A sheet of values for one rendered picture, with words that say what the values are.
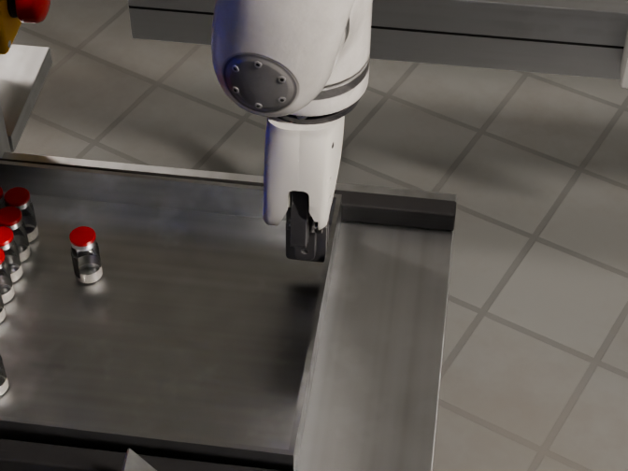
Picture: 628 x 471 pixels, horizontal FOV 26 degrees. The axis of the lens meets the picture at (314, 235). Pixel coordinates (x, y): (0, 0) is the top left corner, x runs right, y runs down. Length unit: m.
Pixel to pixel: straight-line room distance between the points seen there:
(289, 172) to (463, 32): 1.05
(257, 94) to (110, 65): 1.91
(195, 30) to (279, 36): 1.25
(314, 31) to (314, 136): 0.16
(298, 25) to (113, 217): 0.41
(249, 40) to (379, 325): 0.34
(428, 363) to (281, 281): 0.14
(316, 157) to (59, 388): 0.27
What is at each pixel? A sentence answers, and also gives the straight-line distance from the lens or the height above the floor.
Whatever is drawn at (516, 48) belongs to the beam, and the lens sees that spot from 2.00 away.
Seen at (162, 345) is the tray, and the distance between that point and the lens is 1.06.
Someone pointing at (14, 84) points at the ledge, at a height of 0.88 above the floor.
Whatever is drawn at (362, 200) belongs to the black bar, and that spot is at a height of 0.90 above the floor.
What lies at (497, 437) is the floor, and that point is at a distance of 2.10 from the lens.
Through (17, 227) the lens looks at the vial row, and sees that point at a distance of 1.11.
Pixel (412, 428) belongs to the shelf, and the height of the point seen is 0.88.
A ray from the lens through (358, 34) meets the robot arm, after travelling 0.90.
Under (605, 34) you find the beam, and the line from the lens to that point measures 1.98.
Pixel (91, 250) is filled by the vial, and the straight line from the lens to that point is 1.08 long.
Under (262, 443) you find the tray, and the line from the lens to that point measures 0.99.
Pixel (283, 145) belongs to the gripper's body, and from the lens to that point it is 0.94.
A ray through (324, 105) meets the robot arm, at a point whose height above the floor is 1.09.
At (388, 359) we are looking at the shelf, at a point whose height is 0.88.
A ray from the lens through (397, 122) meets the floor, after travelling 2.57.
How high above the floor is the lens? 1.69
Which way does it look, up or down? 46 degrees down
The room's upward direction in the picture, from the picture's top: straight up
